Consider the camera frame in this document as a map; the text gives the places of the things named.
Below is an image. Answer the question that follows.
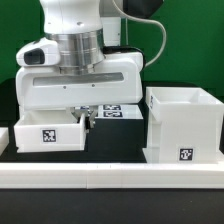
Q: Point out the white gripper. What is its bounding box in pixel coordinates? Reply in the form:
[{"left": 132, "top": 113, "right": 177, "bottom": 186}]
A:
[{"left": 16, "top": 52, "right": 143, "bottom": 129}]

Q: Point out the white drawer tray front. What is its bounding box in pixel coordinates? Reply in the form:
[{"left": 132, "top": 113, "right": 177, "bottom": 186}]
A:
[{"left": 14, "top": 110, "right": 86, "bottom": 153}]

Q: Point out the white drawer cabinet box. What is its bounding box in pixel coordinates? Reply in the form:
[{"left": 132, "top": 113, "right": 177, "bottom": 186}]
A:
[{"left": 143, "top": 87, "right": 224, "bottom": 164}]

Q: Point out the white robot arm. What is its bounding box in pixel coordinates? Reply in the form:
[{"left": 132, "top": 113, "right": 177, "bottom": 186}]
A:
[{"left": 16, "top": 0, "right": 149, "bottom": 114}]

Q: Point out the white sheet with markers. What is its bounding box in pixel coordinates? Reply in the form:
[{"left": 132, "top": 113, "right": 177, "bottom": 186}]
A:
[{"left": 76, "top": 103, "right": 144, "bottom": 120}]

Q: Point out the white left fence piece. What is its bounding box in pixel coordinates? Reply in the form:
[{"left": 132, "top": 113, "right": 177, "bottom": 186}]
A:
[{"left": 0, "top": 127, "right": 9, "bottom": 150}]

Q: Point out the white front fence rail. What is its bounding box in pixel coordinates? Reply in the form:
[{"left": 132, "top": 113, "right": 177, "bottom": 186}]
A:
[{"left": 0, "top": 163, "right": 224, "bottom": 189}]

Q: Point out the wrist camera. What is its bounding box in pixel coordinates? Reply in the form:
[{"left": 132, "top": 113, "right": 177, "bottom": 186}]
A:
[{"left": 16, "top": 38, "right": 61, "bottom": 67}]

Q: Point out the white hanging cable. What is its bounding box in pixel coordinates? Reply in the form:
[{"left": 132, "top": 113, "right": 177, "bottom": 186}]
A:
[{"left": 111, "top": 0, "right": 168, "bottom": 69}]

